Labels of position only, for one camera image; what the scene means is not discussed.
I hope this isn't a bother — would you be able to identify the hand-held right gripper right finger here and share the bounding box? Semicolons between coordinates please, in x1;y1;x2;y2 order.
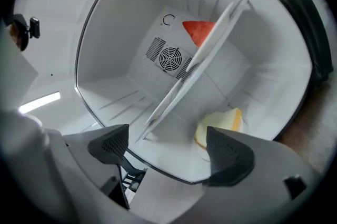
142;126;324;224

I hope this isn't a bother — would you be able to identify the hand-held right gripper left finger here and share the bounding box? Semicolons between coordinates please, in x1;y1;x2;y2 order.
62;124;130;224

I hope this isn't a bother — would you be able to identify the yellow cake slice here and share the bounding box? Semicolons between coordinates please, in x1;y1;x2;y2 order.
193;108;243;151

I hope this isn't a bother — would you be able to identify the red watermelon slice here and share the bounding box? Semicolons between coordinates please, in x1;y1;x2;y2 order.
182;20;217;49

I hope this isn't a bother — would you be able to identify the black office chair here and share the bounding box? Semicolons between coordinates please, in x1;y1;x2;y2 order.
120;157;147;208

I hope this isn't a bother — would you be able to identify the white perforated basket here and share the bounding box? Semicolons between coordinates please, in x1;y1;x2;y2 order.
123;187;135;202

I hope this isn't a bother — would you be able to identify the long ceiling light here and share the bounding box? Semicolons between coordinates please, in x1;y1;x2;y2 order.
17;91;61;115

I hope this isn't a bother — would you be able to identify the black head-worn camera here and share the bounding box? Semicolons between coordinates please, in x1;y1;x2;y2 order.
28;16;41;39

